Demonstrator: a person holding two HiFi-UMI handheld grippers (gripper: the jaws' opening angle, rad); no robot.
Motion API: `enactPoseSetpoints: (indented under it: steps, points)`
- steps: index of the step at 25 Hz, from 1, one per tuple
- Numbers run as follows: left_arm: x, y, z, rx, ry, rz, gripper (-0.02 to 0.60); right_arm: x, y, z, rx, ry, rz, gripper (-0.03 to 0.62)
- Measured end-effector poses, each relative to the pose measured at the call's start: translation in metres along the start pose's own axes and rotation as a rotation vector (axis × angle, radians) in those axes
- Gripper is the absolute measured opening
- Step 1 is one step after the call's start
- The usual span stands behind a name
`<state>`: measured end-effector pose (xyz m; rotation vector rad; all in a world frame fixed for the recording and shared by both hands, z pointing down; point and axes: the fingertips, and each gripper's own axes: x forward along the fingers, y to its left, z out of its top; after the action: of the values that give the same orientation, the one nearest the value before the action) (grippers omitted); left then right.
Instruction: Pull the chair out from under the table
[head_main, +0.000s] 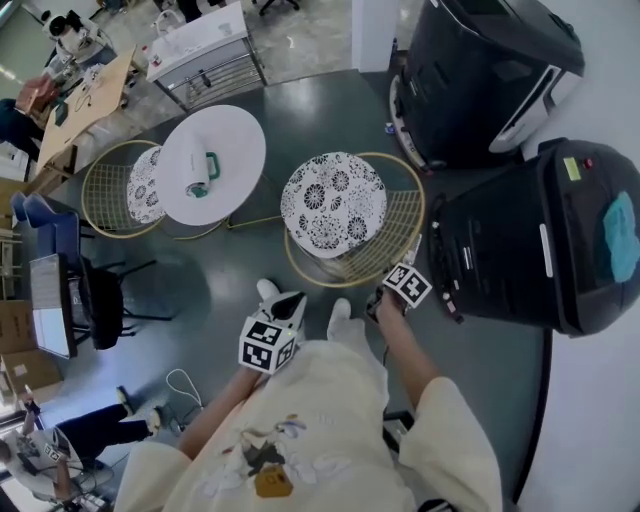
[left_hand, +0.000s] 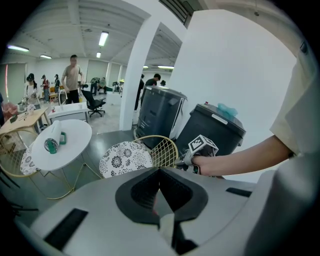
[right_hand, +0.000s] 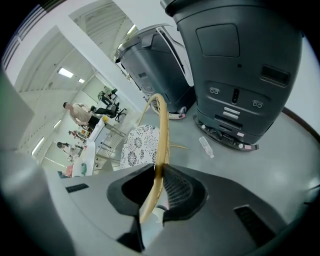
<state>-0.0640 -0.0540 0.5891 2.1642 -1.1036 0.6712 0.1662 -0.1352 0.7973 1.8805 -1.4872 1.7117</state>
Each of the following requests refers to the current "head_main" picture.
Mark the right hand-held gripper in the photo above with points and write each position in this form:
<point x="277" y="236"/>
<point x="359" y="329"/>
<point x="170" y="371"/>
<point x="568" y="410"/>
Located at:
<point x="407" y="285"/>

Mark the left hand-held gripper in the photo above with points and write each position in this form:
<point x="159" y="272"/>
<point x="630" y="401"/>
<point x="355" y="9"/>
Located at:
<point x="265" y="345"/>

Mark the person's left forearm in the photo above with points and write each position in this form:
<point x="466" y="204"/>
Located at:
<point x="225" y="405"/>

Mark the person's right forearm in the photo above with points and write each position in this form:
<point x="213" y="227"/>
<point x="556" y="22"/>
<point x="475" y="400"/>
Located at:
<point x="405" y="350"/>

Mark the white round table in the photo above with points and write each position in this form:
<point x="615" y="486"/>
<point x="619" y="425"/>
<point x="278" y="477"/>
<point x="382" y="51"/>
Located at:
<point x="225" y="140"/>

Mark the black office chair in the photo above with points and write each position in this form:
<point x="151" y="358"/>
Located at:
<point x="280" y="5"/>

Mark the person's left white shoe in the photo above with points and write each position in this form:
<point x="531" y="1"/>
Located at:
<point x="267" y="290"/>

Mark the clear plastic bottle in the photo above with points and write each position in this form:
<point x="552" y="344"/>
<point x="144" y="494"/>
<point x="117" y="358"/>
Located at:
<point x="414" y="252"/>

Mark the person's cream shirt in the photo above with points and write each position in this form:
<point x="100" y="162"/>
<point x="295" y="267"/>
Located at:
<point x="325" y="400"/>

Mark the black machine with yellow label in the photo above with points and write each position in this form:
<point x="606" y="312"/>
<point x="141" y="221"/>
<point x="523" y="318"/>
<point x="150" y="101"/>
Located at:
<point x="500" y="240"/>

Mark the round floral seat cushion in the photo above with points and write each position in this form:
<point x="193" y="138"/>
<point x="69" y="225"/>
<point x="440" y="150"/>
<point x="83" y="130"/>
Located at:
<point x="142" y="195"/>
<point x="332" y="205"/>

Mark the black machine with white trim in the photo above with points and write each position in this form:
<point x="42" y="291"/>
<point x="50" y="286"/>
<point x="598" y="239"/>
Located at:
<point x="465" y="75"/>

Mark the teal cloth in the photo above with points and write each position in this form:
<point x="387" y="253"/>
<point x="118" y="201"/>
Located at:
<point x="620" y="235"/>

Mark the computer monitor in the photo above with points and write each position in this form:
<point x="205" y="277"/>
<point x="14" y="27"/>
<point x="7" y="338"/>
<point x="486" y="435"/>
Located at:
<point x="50" y="310"/>

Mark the cardboard box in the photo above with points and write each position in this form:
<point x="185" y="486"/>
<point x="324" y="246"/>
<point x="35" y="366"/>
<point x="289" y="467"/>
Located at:
<point x="15" y="325"/>
<point x="30" y="372"/>

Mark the white metal cart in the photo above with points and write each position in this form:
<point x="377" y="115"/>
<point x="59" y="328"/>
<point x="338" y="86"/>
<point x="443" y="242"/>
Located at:
<point x="200" y="45"/>

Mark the long wooden table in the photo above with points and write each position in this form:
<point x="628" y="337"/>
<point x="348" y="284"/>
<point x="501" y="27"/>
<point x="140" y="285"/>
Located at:
<point x="85" y="115"/>

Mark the dark green notebook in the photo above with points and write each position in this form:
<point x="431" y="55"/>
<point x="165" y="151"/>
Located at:
<point x="60" y="112"/>

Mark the white microscope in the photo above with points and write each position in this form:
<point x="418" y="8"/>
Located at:
<point x="75" y="40"/>

